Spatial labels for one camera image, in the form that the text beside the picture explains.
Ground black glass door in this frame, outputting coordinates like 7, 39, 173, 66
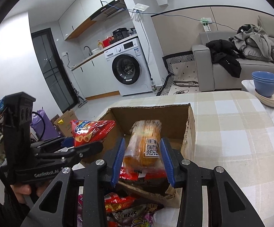
31, 28, 78, 113

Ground patterned floor mat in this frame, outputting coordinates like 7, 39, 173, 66
157, 51, 200, 96

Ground small red snack packet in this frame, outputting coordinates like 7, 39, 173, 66
104, 193, 136, 213

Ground small cardboard box on floor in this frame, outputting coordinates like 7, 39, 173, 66
53, 109, 77, 137

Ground faucet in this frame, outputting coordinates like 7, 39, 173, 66
84, 46, 93, 56

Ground person's left hand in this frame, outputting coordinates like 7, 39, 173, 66
11, 181, 50, 204

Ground range hood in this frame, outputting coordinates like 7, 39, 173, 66
90, 0, 127, 22

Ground white base cabinets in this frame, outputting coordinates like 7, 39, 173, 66
73, 53, 120, 100

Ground white washing machine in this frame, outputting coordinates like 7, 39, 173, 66
104, 37, 152, 96

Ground orange bread clear bag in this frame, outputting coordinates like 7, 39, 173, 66
123, 120, 162, 171

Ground black jacket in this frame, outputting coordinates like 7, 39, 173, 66
205, 39, 244, 79

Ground red box on counter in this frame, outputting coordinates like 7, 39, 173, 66
102, 36, 114, 48

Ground grey clothes pile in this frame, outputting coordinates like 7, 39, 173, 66
229, 24, 274, 62

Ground white red crisps packet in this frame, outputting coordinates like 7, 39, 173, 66
120, 167, 167, 181

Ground brown SF cardboard box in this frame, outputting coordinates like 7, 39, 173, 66
80, 102, 197, 209

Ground purple white snack bag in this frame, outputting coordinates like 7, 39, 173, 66
106, 197, 164, 226

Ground checked tablecloth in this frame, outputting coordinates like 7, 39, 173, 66
75, 90, 274, 227

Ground blue bowls stack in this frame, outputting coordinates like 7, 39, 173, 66
252, 71, 274, 97

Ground beige plates stack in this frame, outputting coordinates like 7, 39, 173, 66
255, 90, 274, 108

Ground grey sofa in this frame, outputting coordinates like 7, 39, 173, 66
192, 15, 274, 92

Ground red corn chips bag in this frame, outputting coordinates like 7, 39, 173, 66
71, 120, 115, 147

